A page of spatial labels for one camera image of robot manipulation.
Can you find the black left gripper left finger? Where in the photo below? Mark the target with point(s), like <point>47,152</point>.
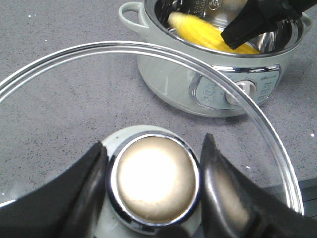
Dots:
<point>67,207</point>

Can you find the yellow corn cob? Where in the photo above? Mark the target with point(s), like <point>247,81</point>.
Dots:
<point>199,32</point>

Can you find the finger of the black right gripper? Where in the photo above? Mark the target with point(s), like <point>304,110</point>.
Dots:
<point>260,16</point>

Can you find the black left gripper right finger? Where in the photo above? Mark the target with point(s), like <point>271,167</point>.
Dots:
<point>234,207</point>

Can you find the glass pot lid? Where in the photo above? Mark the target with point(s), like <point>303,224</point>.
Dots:
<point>55,109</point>

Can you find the pale green electric cooking pot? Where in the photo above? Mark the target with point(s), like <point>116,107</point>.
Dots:
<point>257,75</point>

